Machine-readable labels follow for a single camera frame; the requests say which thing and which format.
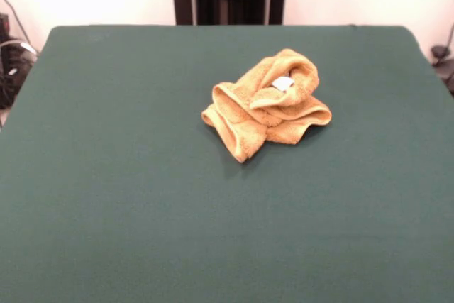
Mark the yellow terry towel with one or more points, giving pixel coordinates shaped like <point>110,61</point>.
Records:
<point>241,115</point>

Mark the dark green tablecloth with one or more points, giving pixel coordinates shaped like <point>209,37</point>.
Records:
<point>106,193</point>

